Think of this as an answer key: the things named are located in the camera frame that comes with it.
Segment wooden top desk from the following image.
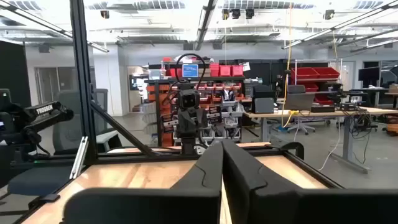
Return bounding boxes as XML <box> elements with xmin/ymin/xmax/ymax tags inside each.
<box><xmin>242</xmin><ymin>106</ymin><xmax>398</xmax><ymax>174</ymax></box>

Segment yellow hanging cable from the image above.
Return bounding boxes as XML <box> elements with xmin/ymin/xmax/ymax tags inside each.
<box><xmin>280</xmin><ymin>0</ymin><xmax>300</xmax><ymax>128</ymax></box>

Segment black printer box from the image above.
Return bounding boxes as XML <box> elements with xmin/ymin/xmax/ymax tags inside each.
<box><xmin>251</xmin><ymin>84</ymin><xmax>276</xmax><ymax>114</ymax></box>

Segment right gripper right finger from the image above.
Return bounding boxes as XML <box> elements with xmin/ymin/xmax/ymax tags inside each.
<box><xmin>222</xmin><ymin>139</ymin><xmax>398</xmax><ymax>224</ymax></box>

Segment grey office chair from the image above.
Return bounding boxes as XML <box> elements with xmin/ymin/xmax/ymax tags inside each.
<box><xmin>52</xmin><ymin>88</ymin><xmax>123</xmax><ymax>156</ymax></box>

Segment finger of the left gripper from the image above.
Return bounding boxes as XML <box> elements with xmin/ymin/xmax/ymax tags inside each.
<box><xmin>190</xmin><ymin>109</ymin><xmax>200</xmax><ymax>136</ymax></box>
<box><xmin>182</xmin><ymin>109</ymin><xmax>191</xmax><ymax>136</ymax></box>

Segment blue sign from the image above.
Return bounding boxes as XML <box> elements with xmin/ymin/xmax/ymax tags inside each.
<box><xmin>182</xmin><ymin>63</ymin><xmax>199</xmax><ymax>78</ymax></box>

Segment black partition panel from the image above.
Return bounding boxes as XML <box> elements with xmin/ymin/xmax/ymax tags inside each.
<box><xmin>0</xmin><ymin>40</ymin><xmax>32</xmax><ymax>108</ymax></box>

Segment large red storage bin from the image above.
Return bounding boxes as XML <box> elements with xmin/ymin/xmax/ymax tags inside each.
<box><xmin>312</xmin><ymin>67</ymin><xmax>341</xmax><ymax>80</ymax></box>
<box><xmin>290</xmin><ymin>67</ymin><xmax>320</xmax><ymax>80</ymax></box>

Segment blue seat cushion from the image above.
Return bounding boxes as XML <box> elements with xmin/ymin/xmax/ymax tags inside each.
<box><xmin>7</xmin><ymin>166</ymin><xmax>73</xmax><ymax>197</ymax></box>

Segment black aluminium table frame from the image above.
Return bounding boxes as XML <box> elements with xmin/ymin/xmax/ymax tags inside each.
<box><xmin>12</xmin><ymin>0</ymin><xmax>345</xmax><ymax>224</ymax></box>

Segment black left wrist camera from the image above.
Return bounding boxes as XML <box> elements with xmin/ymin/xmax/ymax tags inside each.
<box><xmin>178</xmin><ymin>89</ymin><xmax>200</xmax><ymax>110</ymax></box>

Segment metal shelving rack with bins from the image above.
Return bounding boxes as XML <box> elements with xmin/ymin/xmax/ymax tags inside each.
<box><xmin>144</xmin><ymin>57</ymin><xmax>246</xmax><ymax>147</ymax></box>

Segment black monitor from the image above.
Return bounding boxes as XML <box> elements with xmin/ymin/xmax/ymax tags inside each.
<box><xmin>357</xmin><ymin>67</ymin><xmax>382</xmax><ymax>89</ymax></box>

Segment silver aluminium extrusion piece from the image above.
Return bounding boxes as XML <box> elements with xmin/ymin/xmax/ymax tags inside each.
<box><xmin>68</xmin><ymin>136</ymin><xmax>90</xmax><ymax>180</ymax></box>

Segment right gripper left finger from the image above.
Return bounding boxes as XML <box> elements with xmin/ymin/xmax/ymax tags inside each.
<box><xmin>63</xmin><ymin>142</ymin><xmax>224</xmax><ymax>224</ymax></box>

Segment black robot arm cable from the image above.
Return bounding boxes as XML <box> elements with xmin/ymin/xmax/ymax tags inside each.
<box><xmin>169</xmin><ymin>52</ymin><xmax>206</xmax><ymax>106</ymax></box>

